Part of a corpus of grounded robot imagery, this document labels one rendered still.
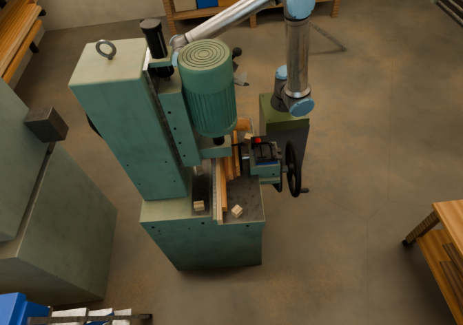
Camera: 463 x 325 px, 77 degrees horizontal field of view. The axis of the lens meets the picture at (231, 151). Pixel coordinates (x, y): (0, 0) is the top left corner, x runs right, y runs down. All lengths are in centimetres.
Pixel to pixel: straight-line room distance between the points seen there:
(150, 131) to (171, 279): 132
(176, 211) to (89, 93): 69
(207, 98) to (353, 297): 161
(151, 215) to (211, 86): 75
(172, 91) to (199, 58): 14
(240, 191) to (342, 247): 111
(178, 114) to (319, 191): 158
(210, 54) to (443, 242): 184
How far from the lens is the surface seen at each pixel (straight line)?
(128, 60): 99
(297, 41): 148
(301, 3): 137
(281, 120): 192
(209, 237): 161
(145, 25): 93
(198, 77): 91
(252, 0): 148
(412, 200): 257
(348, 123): 288
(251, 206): 127
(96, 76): 98
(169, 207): 144
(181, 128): 110
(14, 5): 437
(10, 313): 113
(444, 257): 224
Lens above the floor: 204
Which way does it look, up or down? 52 degrees down
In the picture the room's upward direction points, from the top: 7 degrees counter-clockwise
